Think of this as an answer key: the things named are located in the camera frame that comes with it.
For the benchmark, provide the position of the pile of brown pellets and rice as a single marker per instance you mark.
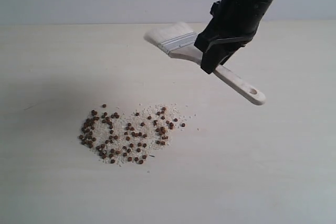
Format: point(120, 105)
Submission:
point(141, 137)

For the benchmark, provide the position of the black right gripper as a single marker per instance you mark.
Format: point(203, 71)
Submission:
point(233, 18)

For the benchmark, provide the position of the wooden paint brush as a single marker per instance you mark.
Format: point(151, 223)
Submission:
point(177, 41)

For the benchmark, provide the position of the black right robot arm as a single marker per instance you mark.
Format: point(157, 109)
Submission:
point(233, 25)

